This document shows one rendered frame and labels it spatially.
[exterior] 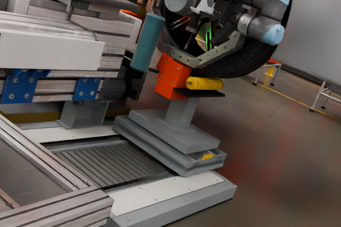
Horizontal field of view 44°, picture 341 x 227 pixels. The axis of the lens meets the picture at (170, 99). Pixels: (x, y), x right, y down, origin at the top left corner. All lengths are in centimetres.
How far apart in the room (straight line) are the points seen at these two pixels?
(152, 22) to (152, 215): 83
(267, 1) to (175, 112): 87
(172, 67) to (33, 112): 69
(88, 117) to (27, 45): 149
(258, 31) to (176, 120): 82
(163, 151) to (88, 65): 114
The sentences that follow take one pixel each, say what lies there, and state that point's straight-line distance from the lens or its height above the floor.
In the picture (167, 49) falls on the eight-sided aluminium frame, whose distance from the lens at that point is 202.
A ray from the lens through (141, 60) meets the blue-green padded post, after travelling 195.
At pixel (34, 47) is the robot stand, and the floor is 70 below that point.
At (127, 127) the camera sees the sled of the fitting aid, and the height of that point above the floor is 15.
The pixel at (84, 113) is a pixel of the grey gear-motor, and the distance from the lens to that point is 228.
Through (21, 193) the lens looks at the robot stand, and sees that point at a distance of 132.
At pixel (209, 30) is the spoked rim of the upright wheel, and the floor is 75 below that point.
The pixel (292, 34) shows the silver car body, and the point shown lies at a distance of 182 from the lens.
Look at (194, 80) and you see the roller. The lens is 192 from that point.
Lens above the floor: 91
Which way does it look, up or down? 15 degrees down
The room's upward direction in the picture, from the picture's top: 20 degrees clockwise
